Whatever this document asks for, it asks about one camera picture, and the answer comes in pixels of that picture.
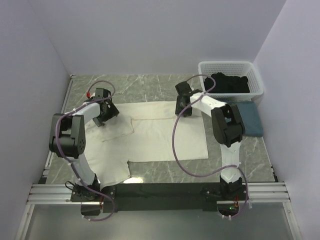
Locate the black t shirt in basket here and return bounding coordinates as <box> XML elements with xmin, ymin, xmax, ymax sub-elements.
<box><xmin>209</xmin><ymin>72</ymin><xmax>250</xmax><ymax>94</ymax></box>

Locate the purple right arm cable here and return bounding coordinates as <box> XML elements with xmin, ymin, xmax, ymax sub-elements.
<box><xmin>172</xmin><ymin>75</ymin><xmax>250</xmax><ymax>221</ymax></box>

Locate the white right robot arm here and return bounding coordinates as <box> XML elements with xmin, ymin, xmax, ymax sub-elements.
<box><xmin>175</xmin><ymin>81</ymin><xmax>245</xmax><ymax>195</ymax></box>

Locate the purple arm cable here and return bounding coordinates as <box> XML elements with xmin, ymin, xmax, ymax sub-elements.
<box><xmin>56</xmin><ymin>81</ymin><xmax>118</xmax><ymax>223</ymax></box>
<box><xmin>172</xmin><ymin>75</ymin><xmax>250</xmax><ymax>221</ymax></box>

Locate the aluminium frame rail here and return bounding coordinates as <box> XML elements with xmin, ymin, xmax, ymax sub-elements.
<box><xmin>15</xmin><ymin>182</ymin><xmax>302</xmax><ymax>240</ymax></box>

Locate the white plastic laundry basket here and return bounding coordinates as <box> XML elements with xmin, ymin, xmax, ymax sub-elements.
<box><xmin>198</xmin><ymin>61</ymin><xmax>264</xmax><ymax>101</ymax></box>

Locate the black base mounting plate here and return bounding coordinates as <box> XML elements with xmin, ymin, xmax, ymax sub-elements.
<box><xmin>70</xmin><ymin>182</ymin><xmax>248</xmax><ymax>216</ymax></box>

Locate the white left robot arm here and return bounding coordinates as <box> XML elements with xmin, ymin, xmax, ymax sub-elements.
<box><xmin>48</xmin><ymin>88</ymin><xmax>119</xmax><ymax>194</ymax></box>

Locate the cream white t shirt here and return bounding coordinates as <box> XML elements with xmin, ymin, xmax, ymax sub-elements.
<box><xmin>84</xmin><ymin>101</ymin><xmax>209</xmax><ymax>187</ymax></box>

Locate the folded blue t shirt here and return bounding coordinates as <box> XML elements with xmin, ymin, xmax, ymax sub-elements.
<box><xmin>229</xmin><ymin>101</ymin><xmax>264</xmax><ymax>137</ymax></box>

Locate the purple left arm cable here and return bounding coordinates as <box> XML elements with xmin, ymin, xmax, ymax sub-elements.
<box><xmin>56</xmin><ymin>81</ymin><xmax>118</xmax><ymax>223</ymax></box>

